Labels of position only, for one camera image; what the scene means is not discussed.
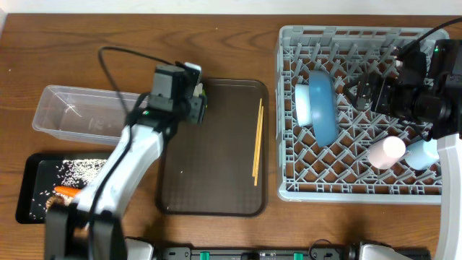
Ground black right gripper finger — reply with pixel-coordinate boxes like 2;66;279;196
344;90;371;111
343;74;375;95

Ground foil wrapper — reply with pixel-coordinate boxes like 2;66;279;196
193;83;207;106

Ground dark blue plate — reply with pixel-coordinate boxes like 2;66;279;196
308;71;339;147

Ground pink cup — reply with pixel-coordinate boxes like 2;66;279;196
367;136;406;170

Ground light blue bowl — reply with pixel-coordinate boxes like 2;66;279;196
295;84;313;126

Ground light blue cup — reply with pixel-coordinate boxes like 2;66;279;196
404;139;440;170

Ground white rice pile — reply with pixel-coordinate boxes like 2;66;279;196
30;158;109;220

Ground orange carrot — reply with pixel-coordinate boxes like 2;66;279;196
54;186;81;198

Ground brown food scrap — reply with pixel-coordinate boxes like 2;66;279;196
45;194;73;211

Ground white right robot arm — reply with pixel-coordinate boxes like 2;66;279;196
343;74;461;259

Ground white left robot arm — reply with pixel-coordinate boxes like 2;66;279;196
45;93;207;259

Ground grey dishwasher rack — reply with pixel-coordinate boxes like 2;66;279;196
275;25;449;204

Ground clear plastic bin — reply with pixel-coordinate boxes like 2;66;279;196
32;85;126;146

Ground brown plastic tray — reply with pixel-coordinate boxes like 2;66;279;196
155;79;269;217

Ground wooden chopstick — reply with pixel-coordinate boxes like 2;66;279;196
253;105;264;186
252;98;263;183

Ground black plastic bin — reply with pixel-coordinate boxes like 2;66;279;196
15;152;109;224

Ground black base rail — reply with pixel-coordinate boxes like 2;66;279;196
152;245;358;260

